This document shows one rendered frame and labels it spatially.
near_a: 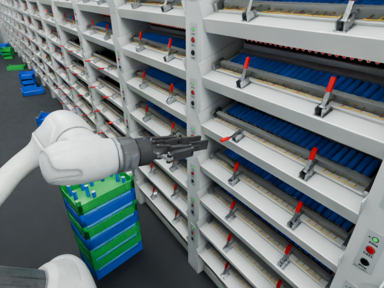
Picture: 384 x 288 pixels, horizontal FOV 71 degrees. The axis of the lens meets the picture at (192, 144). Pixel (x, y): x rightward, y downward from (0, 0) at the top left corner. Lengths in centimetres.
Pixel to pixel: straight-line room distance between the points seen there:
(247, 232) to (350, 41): 76
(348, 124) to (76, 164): 60
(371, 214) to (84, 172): 64
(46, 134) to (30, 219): 153
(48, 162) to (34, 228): 156
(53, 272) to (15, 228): 112
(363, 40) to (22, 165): 80
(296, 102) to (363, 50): 21
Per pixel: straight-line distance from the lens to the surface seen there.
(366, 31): 67
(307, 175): 80
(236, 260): 129
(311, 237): 92
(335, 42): 68
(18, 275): 109
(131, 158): 67
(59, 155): 62
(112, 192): 141
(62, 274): 114
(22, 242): 210
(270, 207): 97
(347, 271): 88
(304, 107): 75
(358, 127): 70
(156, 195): 184
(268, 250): 110
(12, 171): 78
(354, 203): 78
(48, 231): 210
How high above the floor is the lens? 138
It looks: 30 degrees down
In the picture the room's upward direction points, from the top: straight up
